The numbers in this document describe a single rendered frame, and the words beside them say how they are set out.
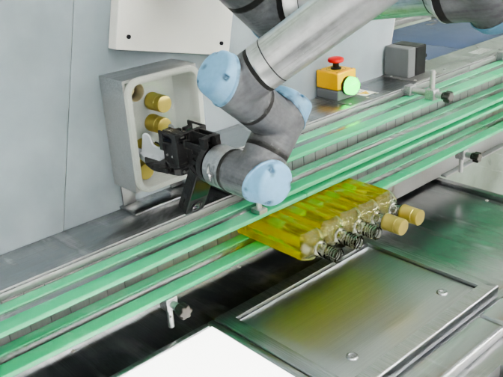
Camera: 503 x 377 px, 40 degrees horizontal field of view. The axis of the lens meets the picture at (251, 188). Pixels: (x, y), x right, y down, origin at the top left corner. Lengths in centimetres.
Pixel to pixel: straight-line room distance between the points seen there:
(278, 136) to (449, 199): 91
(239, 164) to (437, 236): 75
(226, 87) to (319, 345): 52
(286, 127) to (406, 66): 83
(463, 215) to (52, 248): 105
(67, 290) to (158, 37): 51
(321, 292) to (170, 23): 62
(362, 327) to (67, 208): 60
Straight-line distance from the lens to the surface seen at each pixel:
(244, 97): 104
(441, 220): 183
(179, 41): 140
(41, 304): 118
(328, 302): 141
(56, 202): 135
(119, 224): 136
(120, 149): 134
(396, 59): 192
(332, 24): 99
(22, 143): 129
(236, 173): 112
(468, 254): 168
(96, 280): 122
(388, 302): 141
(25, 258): 129
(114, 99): 131
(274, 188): 110
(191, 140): 124
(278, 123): 110
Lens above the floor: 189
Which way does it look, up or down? 43 degrees down
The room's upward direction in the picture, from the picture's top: 110 degrees clockwise
